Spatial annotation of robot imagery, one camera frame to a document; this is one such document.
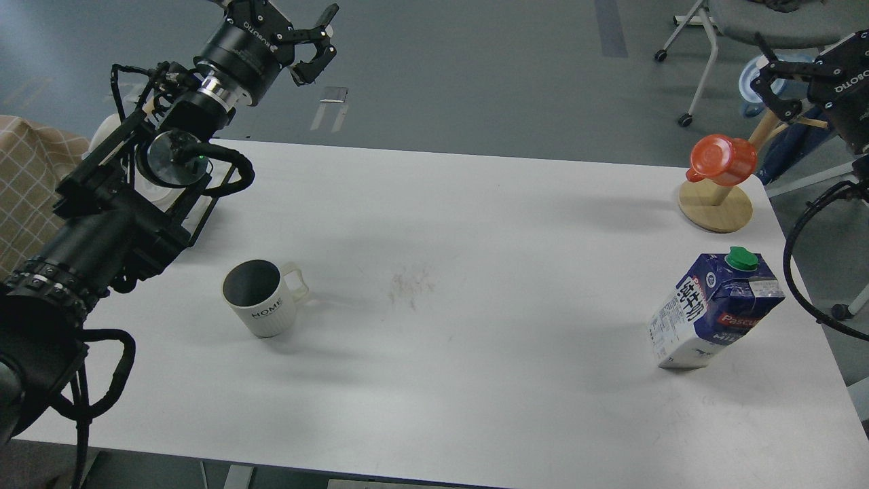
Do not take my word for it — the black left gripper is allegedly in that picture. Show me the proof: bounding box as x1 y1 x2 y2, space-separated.
193 1 339 107

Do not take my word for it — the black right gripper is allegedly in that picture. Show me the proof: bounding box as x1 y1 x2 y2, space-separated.
749 30 868 130

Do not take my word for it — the blue milk carton green cap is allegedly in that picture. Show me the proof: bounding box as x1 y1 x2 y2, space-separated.
648 247 785 369

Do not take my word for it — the white mug with grey interior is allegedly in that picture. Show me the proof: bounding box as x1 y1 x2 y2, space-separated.
221 259 310 338

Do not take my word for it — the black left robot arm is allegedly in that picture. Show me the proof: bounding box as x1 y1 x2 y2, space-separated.
2 1 339 488

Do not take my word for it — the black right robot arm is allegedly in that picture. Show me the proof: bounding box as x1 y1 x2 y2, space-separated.
750 30 868 185

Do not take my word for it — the blue plastic cup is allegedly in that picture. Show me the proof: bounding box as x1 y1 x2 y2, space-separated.
739 53 815 117

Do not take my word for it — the orange plastic cup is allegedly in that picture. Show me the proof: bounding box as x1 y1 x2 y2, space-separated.
686 134 758 187

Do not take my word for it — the wooden cup tree stand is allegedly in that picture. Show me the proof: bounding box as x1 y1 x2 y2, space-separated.
676 109 791 234

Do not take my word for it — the white cup on rack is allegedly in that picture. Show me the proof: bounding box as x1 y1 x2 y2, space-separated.
87 112 181 204

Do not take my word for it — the dark blue fabric chair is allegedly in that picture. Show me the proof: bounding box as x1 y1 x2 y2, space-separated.
755 124 838 185

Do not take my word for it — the silver floor plate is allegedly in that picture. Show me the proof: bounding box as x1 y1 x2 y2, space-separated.
319 86 350 103

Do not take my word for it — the grey office chair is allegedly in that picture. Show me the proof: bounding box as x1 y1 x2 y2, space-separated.
654 1 867 127

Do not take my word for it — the beige checkered cloth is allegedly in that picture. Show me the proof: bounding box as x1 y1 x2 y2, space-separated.
1 115 89 278

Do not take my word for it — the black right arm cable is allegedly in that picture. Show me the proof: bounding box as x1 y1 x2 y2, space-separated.
783 178 869 342

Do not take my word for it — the black wire cup rack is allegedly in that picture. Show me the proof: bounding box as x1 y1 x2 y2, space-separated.
182 159 237 247

